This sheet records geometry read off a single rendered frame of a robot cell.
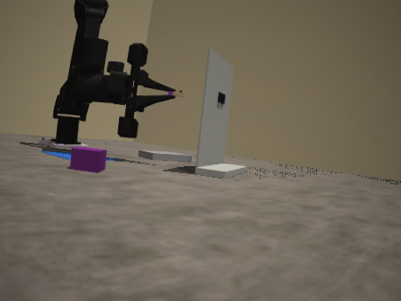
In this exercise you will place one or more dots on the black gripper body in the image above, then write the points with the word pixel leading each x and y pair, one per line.
pixel 137 57

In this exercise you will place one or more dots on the blue square mat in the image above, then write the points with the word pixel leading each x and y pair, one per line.
pixel 67 155

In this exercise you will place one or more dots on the grey panel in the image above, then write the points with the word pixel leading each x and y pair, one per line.
pixel 215 120

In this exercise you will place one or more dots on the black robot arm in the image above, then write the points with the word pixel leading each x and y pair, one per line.
pixel 86 66

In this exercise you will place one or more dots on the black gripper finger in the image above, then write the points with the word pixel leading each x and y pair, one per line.
pixel 143 101
pixel 148 83

